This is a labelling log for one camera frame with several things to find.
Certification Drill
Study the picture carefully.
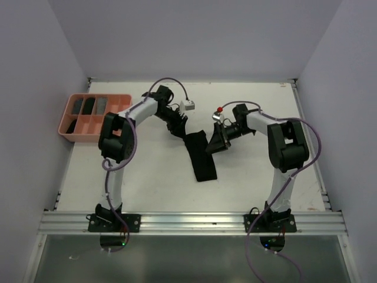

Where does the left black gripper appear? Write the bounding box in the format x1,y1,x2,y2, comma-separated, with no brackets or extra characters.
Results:
156,107,188,139

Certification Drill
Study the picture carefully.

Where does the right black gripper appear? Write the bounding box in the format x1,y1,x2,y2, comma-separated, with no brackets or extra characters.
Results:
206,121,254,154

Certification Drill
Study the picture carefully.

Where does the grey striped underwear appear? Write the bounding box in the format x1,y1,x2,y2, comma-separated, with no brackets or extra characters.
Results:
71,98,84,115
95,97,107,115

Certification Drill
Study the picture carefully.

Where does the pink divided organizer tray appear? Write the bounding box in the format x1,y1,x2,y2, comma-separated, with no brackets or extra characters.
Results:
58,93,133,143

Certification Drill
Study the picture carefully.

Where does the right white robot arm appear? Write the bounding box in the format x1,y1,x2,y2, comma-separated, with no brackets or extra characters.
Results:
206,103,309,232

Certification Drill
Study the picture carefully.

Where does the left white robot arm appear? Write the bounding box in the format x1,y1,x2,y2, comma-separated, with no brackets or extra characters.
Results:
95,85,187,232

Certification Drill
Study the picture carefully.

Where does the grey striped rolled underwear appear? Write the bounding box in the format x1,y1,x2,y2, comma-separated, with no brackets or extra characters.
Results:
71,98,84,115

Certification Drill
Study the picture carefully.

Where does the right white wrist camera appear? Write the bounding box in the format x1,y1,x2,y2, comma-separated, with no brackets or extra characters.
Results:
212,107,224,123

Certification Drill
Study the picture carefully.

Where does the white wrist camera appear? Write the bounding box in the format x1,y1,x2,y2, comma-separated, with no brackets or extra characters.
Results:
179,100,196,113
212,107,224,123

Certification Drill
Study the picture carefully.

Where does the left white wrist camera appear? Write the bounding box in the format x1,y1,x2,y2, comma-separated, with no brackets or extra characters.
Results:
179,100,196,113

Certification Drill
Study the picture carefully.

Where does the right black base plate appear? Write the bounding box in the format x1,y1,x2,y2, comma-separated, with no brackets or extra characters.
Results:
250,209,297,233

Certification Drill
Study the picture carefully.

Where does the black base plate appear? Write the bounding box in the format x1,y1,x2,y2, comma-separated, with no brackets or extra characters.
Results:
250,209,297,233
86,213,141,233

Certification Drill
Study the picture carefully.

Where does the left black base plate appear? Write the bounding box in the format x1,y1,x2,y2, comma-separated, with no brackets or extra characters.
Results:
86,213,141,233

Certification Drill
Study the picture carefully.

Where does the aluminium mounting rail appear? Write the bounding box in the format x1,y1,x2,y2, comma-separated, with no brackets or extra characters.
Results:
38,212,347,236

